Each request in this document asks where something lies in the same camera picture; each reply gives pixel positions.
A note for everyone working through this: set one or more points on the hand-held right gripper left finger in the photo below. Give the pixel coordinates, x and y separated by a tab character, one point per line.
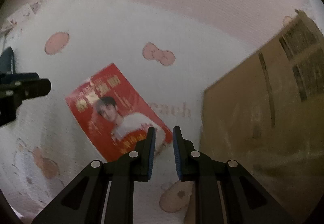
151	153

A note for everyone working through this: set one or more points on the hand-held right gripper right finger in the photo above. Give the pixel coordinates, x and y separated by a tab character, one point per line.
176	153

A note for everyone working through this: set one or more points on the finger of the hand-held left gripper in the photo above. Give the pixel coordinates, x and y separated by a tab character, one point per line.
22	77
35	88

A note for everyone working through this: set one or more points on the red portrait booklet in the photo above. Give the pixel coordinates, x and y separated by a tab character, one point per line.
106	87

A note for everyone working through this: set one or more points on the brown cardboard box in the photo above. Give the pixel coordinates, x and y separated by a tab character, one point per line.
253	112

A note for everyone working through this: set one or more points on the dark oval case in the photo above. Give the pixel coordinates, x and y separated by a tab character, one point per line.
7	60

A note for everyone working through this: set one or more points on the pink white printed blanket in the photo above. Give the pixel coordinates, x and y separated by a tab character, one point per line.
126	24

